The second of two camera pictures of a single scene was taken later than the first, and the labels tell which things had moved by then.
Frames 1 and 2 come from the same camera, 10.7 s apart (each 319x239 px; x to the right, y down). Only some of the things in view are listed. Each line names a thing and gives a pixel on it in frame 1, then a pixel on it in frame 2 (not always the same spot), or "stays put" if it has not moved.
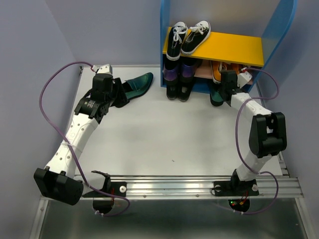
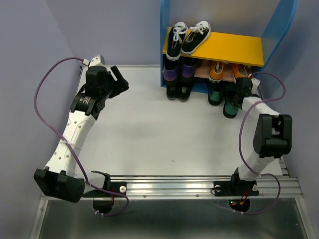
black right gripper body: x=221 y=89 -> x=233 y=101
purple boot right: x=188 y=67 stays put
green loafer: x=135 y=86 -> x=230 y=110
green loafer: x=216 y=99 stays put
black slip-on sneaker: x=172 y=89 stays put
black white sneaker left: x=177 y=34 stays put
